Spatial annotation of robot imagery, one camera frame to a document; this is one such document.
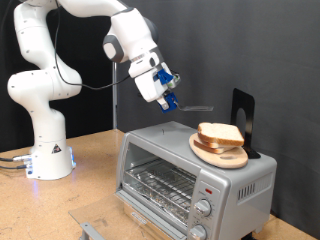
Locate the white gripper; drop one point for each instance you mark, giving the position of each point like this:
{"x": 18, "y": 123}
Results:
{"x": 148, "y": 86}

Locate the spatula with blue grip block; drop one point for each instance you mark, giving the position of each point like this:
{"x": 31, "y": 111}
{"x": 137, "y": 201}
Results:
{"x": 170, "y": 103}

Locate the white bread slice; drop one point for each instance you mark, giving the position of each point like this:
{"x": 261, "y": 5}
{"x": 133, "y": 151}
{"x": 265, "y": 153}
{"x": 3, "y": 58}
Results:
{"x": 220, "y": 133}
{"x": 208, "y": 147}

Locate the glass oven door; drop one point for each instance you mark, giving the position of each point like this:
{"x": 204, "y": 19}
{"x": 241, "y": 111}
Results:
{"x": 100, "y": 213}

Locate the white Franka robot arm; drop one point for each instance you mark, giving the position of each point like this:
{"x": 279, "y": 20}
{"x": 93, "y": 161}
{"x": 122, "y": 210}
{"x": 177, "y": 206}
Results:
{"x": 40, "y": 86}

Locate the red oven indicator light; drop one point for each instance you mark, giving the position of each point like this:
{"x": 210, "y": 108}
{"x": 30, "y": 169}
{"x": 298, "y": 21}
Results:
{"x": 209, "y": 191}

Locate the silver oven knob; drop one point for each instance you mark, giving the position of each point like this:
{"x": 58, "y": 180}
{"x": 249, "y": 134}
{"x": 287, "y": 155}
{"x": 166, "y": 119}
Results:
{"x": 198, "y": 232}
{"x": 203, "y": 208}

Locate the silver toaster oven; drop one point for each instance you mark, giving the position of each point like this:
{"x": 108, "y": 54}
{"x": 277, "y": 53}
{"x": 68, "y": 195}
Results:
{"x": 246, "y": 213}

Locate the metal pole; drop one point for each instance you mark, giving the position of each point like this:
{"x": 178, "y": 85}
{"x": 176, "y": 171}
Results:
{"x": 114, "y": 100}

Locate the black metal bookend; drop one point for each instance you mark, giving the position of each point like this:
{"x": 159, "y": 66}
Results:
{"x": 243, "y": 100}

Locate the round wooden cutting board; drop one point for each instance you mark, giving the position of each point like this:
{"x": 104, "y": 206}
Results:
{"x": 230, "y": 160}

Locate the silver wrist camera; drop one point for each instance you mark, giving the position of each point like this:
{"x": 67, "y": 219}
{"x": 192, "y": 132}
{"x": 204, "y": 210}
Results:
{"x": 174, "y": 81}

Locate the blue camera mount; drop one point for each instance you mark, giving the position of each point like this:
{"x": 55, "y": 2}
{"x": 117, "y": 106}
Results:
{"x": 163, "y": 76}

